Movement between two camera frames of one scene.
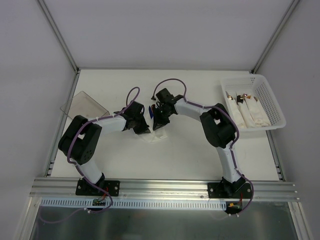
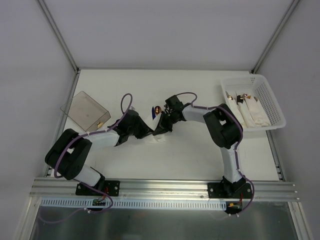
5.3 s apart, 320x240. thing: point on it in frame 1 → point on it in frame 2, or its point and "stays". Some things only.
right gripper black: [160, 116] → [164, 122]
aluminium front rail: [164, 189] stays
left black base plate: [113, 187] stays
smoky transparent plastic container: [83, 105] stays
